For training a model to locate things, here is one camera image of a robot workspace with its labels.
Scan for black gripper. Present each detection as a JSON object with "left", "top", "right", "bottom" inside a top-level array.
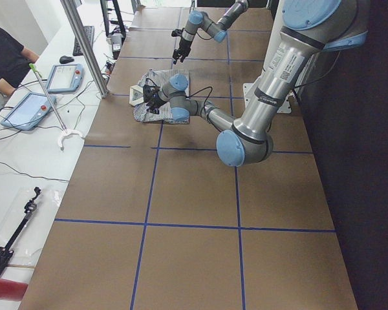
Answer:
[
  {"left": 147, "top": 94, "right": 165, "bottom": 115},
  {"left": 173, "top": 37, "right": 192, "bottom": 64}
]

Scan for striped polo shirt white collar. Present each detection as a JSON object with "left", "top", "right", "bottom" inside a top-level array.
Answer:
[{"left": 129, "top": 69, "right": 189, "bottom": 124}]

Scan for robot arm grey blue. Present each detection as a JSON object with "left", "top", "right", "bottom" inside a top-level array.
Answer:
[
  {"left": 143, "top": 1, "right": 370, "bottom": 167},
  {"left": 171, "top": 1, "right": 250, "bottom": 64}
]

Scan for black monitor stand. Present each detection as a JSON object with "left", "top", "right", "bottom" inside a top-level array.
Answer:
[{"left": 100, "top": 0, "right": 127, "bottom": 60}]

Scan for white reacher grabber tool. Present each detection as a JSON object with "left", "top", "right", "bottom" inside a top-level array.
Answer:
[{"left": 29, "top": 63, "right": 85, "bottom": 150}]

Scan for black keyboard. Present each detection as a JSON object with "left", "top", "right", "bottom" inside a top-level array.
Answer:
[{"left": 72, "top": 25, "right": 95, "bottom": 57}]

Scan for far blue teach pendant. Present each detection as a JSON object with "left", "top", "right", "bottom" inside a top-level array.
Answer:
[{"left": 46, "top": 64, "right": 84, "bottom": 94}]

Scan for blue teach pendant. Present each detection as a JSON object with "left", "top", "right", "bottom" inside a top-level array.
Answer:
[
  {"left": 0, "top": 92, "right": 52, "bottom": 130},
  {"left": 46, "top": 64, "right": 84, "bottom": 94}
]

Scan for black computer mouse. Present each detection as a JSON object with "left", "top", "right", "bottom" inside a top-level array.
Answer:
[{"left": 59, "top": 56, "right": 74, "bottom": 65}]

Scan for near blue teach pendant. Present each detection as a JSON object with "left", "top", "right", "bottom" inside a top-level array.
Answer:
[{"left": 0, "top": 92, "right": 52, "bottom": 130}]

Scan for person in black shirt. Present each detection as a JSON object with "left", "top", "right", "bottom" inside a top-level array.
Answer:
[{"left": 0, "top": 27, "right": 39, "bottom": 97}]

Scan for black tripod stick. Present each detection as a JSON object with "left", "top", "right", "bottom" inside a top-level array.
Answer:
[{"left": 0, "top": 187, "right": 41, "bottom": 277}]

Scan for red object at corner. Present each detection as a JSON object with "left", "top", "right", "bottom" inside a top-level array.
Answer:
[{"left": 0, "top": 278, "right": 28, "bottom": 302}]

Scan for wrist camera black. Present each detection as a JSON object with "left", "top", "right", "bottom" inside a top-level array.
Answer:
[
  {"left": 171, "top": 28, "right": 184, "bottom": 37},
  {"left": 142, "top": 84, "right": 160, "bottom": 103}
]

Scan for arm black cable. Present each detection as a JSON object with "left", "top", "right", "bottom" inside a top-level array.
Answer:
[
  {"left": 195, "top": 27, "right": 217, "bottom": 41},
  {"left": 145, "top": 77, "right": 214, "bottom": 114}
]

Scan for aluminium frame post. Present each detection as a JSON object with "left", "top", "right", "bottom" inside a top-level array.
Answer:
[{"left": 60, "top": 0, "right": 109, "bottom": 98}]

